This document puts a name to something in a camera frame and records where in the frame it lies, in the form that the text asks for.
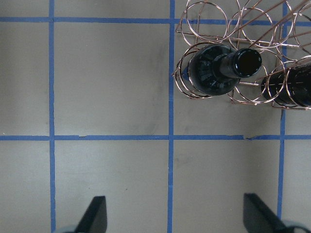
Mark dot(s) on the dark wine bottle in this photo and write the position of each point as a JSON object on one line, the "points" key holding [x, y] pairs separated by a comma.
{"points": [[292, 86], [216, 69]]}

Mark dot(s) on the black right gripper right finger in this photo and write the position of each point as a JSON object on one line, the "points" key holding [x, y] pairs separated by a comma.
{"points": [[259, 218]]}

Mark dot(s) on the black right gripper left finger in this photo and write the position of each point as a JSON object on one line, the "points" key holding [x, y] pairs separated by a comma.
{"points": [[94, 219]]}

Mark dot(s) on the copper wire bottle basket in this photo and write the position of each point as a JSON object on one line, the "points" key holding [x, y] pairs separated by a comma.
{"points": [[275, 31]]}

